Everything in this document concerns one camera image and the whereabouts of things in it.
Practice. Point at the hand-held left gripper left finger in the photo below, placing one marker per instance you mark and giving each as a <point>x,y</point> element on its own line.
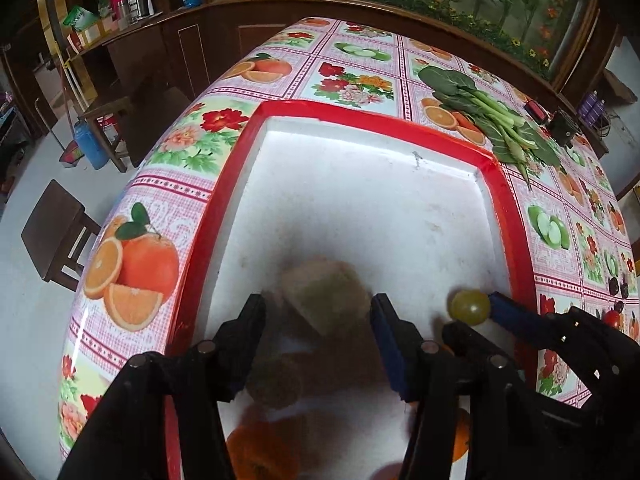
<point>240,330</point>

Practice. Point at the blue water jug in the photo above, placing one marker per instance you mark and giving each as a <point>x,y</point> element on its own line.
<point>90,142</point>

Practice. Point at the green cherry tomato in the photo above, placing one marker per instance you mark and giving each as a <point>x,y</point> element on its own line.
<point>468,306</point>

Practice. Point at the dark wooden chair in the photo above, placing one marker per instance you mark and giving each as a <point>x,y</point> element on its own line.
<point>130,120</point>

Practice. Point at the red and white tray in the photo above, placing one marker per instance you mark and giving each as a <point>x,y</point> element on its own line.
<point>360,200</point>

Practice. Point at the green packet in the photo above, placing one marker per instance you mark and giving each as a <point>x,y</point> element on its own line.
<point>80,17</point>

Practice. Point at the leafy green vegetable bunch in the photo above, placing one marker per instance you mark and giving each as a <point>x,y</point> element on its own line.
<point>450,85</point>

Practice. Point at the purple bottle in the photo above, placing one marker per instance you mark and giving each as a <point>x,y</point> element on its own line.
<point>599,109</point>
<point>587,105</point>

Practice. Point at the red round fruit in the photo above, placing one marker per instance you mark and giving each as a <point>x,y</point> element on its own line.
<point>390,471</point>

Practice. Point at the beige corn cob piece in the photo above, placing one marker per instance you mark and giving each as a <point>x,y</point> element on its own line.
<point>285,375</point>
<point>325,300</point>

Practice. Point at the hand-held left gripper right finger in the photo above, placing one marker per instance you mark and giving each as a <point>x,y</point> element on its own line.
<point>392,345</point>

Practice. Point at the floral fruit print tablecloth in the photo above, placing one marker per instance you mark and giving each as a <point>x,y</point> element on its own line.
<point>350,85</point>

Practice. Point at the wooden cabinet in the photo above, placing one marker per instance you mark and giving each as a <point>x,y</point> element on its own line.
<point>220,35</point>

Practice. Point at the dark wooden stool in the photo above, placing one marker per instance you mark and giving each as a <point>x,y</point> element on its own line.
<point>55,235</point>

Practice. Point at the small black box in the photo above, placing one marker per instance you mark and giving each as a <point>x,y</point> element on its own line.
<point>565,127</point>

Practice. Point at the small red black device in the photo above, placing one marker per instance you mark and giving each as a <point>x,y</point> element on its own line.
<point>535,109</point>

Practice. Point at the cardboard box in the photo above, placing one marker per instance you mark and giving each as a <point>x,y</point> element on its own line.
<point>100,32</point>

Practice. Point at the small broom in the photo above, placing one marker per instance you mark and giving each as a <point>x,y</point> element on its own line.
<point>70,156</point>

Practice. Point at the wooden wall shelf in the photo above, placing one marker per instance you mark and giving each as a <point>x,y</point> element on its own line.
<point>617,85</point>

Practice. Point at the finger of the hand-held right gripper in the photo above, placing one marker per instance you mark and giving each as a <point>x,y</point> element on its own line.
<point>515,310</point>
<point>465,335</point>

